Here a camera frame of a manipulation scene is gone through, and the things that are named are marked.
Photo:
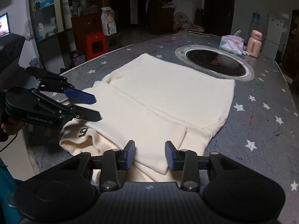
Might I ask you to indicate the round induction cooktop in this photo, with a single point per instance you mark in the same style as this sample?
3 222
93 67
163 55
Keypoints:
216 62

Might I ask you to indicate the dark shelving unit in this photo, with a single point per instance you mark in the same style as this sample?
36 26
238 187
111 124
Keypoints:
59 29

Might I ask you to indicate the white printed carton box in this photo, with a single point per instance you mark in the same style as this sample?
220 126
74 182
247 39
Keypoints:
108 21

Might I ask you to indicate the person's left hand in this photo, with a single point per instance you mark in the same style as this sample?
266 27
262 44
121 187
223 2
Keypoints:
12 127

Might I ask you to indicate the white refrigerator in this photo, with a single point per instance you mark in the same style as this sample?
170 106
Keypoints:
273 37

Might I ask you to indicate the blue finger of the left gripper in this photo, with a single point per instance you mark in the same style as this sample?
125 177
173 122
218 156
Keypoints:
86 114
79 96

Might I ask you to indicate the red plastic stool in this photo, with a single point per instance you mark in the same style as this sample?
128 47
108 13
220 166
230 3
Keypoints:
95 45

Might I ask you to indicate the water dispenser with blue bottle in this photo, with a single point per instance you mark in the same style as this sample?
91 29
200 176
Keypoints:
255 22

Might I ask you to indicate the cream white sweater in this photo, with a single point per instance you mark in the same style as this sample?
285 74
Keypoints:
151 101

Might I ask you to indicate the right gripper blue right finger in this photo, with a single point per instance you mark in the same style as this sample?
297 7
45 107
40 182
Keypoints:
177 158

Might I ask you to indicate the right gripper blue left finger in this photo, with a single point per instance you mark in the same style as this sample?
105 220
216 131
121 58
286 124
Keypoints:
117 159

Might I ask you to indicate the dark interior door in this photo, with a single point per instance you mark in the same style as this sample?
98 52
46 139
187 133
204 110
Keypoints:
218 16

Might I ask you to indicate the pink thermos bottle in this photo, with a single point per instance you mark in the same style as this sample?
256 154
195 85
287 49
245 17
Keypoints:
254 44

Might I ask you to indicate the purple patterned bag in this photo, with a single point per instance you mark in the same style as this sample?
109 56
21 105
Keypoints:
78 59

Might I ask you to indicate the pink tissue pack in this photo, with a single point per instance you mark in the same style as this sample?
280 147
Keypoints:
232 43

